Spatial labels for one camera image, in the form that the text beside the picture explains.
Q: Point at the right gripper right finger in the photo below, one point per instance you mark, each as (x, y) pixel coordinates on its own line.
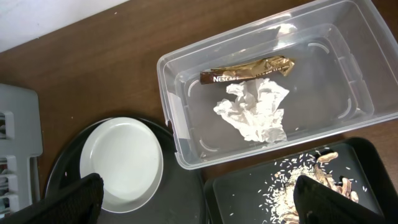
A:
(317, 204)

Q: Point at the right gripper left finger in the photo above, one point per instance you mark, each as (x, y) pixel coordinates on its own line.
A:
(78, 203)

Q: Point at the food scraps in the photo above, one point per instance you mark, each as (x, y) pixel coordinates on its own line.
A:
(279, 202)

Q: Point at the grey round plate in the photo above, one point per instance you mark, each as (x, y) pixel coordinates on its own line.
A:
(128, 157)

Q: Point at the white napkin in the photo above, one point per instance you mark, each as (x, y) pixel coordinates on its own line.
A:
(255, 112)

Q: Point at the gold brown snack wrapper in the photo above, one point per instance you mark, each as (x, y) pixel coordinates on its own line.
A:
(246, 71)

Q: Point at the grey dishwasher rack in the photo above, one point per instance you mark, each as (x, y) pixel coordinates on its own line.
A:
(21, 145)

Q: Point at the black rectangular tray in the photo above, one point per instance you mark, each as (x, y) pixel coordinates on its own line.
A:
(248, 195)

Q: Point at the round black tray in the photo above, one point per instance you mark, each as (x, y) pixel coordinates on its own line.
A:
(179, 198)

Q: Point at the clear plastic bin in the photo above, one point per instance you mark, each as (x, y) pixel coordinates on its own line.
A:
(344, 78)

